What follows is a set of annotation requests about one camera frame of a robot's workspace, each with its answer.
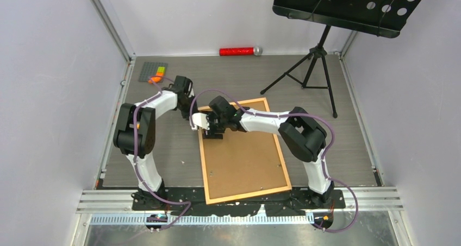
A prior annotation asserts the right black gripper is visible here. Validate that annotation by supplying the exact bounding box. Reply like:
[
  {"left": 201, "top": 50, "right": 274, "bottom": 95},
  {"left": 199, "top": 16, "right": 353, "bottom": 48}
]
[{"left": 202, "top": 111, "right": 228, "bottom": 140}]

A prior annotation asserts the orange wooden picture frame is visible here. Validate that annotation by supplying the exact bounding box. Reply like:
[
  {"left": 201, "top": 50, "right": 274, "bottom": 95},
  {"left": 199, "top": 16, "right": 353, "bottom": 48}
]
[{"left": 197, "top": 97, "right": 293, "bottom": 205}]

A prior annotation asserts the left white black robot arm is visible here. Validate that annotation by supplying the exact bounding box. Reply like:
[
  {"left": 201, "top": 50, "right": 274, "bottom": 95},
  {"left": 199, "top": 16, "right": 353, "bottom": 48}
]
[{"left": 113, "top": 75, "right": 197, "bottom": 210}]

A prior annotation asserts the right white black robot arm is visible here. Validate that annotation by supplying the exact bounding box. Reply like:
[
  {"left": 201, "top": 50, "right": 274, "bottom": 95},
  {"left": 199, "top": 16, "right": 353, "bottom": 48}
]
[{"left": 190, "top": 96, "right": 334, "bottom": 208}]

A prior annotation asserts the red cylinder silver cap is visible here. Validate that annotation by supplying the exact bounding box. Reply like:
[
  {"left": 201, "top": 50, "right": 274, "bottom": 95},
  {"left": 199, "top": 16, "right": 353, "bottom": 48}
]
[{"left": 219, "top": 46, "right": 263, "bottom": 56}]

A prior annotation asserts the green lego brick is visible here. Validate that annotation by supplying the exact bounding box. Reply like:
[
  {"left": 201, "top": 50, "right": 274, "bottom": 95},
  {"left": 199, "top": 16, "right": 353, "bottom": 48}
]
[{"left": 156, "top": 66, "right": 166, "bottom": 75}]

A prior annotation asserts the orange curved block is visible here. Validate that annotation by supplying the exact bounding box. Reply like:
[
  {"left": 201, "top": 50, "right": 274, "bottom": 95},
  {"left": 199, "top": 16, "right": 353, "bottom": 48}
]
[{"left": 147, "top": 71, "right": 164, "bottom": 84}]

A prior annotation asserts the grey lego baseplate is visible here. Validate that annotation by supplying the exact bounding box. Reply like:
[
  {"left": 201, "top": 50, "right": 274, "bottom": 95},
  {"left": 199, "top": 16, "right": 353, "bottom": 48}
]
[{"left": 138, "top": 62, "right": 168, "bottom": 82}]

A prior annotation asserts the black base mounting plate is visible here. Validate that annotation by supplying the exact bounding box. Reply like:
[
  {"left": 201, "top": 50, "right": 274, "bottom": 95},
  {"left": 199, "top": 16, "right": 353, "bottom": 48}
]
[{"left": 130, "top": 187, "right": 346, "bottom": 217}]

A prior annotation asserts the black music stand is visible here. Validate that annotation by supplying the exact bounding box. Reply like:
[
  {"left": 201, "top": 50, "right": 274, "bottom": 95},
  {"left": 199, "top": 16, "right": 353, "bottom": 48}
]
[{"left": 260, "top": 0, "right": 422, "bottom": 118}]

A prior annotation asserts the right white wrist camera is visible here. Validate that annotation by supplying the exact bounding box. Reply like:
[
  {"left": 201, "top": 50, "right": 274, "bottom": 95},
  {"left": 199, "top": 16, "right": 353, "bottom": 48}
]
[{"left": 190, "top": 112, "right": 209, "bottom": 130}]

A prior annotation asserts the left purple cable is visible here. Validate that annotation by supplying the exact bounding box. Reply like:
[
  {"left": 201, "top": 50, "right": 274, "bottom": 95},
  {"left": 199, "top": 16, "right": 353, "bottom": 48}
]
[{"left": 132, "top": 75, "right": 191, "bottom": 232}]

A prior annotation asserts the aluminium front rail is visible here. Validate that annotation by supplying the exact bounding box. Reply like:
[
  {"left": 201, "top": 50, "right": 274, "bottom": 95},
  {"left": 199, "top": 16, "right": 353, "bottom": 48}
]
[{"left": 76, "top": 187, "right": 403, "bottom": 225}]

